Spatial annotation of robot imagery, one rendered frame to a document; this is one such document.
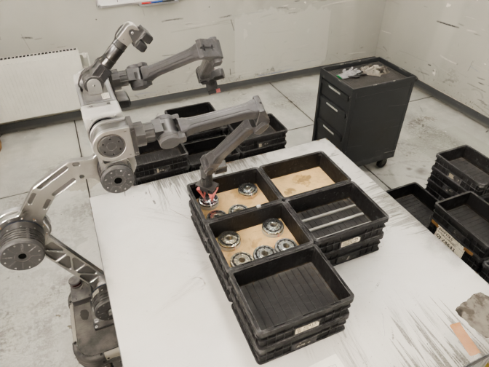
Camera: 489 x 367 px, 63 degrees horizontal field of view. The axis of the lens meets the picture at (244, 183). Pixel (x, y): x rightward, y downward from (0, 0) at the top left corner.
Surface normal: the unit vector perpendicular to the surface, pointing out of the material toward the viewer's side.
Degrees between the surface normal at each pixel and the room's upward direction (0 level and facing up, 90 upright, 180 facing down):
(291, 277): 0
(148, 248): 0
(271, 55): 90
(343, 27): 90
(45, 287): 0
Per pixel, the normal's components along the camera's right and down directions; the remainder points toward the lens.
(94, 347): 0.00, -0.78
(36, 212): 0.40, 0.57
